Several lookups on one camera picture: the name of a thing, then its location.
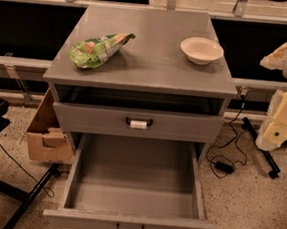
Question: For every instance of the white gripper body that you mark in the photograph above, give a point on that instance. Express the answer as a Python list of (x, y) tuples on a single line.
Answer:
[(274, 132)]

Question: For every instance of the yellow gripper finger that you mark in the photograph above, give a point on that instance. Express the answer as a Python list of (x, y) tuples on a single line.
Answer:
[(275, 60)]

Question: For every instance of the green rice chip bag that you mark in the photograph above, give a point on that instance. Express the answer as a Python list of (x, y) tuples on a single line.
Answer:
[(95, 52)]

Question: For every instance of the open grey middle drawer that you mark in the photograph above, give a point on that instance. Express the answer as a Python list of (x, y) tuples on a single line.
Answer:
[(132, 183)]

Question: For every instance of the closed grey top drawer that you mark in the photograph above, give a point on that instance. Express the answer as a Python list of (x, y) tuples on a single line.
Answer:
[(137, 122)]

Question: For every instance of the white bowl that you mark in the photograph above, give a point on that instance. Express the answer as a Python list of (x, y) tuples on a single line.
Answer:
[(201, 51)]

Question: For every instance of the cardboard box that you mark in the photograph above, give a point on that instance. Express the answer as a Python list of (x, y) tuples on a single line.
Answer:
[(46, 141)]

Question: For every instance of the black stand left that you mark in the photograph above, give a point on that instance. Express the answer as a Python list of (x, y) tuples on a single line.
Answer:
[(13, 140)]

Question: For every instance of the black power adapter with cable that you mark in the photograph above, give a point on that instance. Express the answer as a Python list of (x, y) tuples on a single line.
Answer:
[(222, 166)]

